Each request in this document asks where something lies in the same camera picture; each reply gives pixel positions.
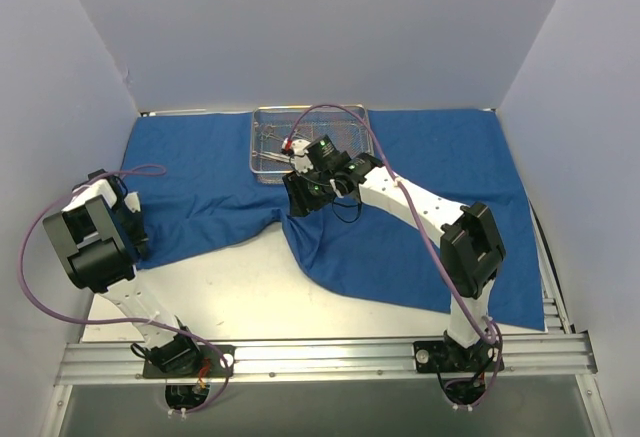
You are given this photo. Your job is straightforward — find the wire mesh instrument tray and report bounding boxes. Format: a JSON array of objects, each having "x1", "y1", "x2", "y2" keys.
[{"x1": 249, "y1": 104, "x2": 374, "y2": 185}]

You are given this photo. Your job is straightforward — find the blue surgical wrap cloth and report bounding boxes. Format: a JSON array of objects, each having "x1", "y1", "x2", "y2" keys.
[{"x1": 123, "y1": 109, "x2": 544, "y2": 330}]

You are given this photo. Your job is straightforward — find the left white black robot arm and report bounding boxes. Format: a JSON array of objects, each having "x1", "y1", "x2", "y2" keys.
[{"x1": 43, "y1": 170, "x2": 203, "y2": 376}]

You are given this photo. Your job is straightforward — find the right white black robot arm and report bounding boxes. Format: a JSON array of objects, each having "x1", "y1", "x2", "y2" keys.
[{"x1": 283, "y1": 151, "x2": 506, "y2": 370}]

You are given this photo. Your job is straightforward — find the steel tweezers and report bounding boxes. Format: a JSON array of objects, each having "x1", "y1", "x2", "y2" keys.
[{"x1": 254, "y1": 152, "x2": 290, "y2": 163}]

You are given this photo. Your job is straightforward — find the steel forceps left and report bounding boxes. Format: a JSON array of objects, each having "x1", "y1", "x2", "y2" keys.
[{"x1": 259, "y1": 125, "x2": 285, "y2": 143}]

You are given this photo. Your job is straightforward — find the thin black wire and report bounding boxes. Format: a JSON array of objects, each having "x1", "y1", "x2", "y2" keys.
[{"x1": 332, "y1": 194, "x2": 364, "y2": 224}]

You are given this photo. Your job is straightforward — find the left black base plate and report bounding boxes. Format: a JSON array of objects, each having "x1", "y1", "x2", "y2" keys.
[{"x1": 142, "y1": 344, "x2": 236, "y2": 379}]

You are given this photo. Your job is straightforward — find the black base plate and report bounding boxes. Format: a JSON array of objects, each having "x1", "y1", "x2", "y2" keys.
[
  {"x1": 412, "y1": 340, "x2": 504, "y2": 374},
  {"x1": 142, "y1": 344, "x2": 236, "y2": 379}
]

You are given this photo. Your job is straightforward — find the aluminium front rail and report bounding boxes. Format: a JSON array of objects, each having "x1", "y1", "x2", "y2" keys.
[{"x1": 56, "y1": 334, "x2": 597, "y2": 385}]

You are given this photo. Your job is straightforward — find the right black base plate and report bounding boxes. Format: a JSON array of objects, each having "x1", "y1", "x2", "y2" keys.
[{"x1": 412, "y1": 340, "x2": 504, "y2": 374}]

